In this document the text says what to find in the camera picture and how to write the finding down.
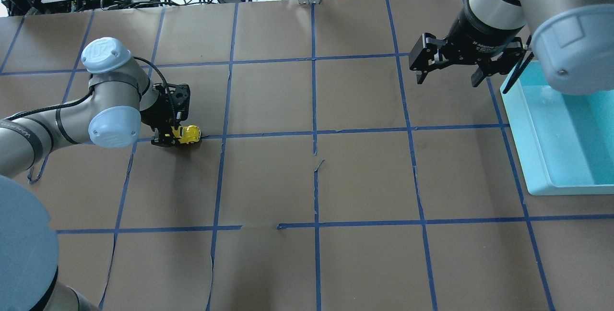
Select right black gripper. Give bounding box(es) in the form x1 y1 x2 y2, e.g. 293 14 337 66
409 9 528 87

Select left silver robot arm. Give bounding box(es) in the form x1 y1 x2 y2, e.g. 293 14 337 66
1 37 200 311

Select turquoise plastic bin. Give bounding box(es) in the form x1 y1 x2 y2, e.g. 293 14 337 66
502 61 614 196

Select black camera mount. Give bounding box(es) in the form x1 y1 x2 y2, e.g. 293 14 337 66
158 84 191 125

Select yellow beetle toy car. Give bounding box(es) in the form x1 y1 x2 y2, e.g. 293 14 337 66
161 125 201 146

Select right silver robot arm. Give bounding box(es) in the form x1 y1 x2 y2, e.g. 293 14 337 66
409 0 614 96

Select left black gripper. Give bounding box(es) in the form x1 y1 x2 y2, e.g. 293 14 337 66
140 92 189 147

